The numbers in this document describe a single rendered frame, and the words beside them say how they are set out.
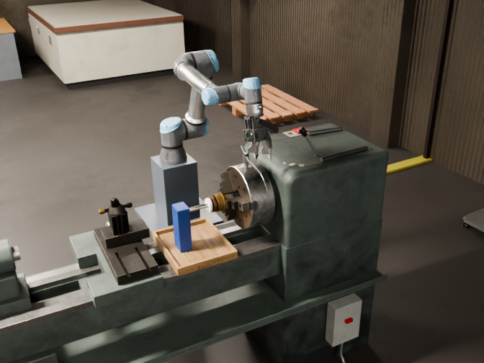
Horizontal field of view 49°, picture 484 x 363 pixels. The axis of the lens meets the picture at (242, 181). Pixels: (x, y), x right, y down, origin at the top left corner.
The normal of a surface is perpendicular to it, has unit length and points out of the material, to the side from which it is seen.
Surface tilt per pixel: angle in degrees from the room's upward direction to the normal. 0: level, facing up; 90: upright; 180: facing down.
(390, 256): 0
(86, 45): 90
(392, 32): 90
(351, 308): 90
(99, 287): 0
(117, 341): 0
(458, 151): 90
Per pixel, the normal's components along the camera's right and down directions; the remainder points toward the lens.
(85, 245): -0.01, -0.90
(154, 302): 0.45, 0.39
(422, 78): -0.88, 0.22
